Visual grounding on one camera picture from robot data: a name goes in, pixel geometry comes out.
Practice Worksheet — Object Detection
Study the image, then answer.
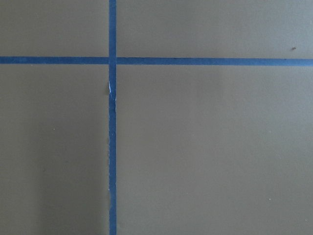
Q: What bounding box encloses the brown paper table cover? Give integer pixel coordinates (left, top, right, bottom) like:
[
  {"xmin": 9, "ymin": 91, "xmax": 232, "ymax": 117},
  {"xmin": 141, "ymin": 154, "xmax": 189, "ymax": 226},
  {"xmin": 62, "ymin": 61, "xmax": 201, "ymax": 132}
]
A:
[{"xmin": 0, "ymin": 0, "xmax": 313, "ymax": 235}]

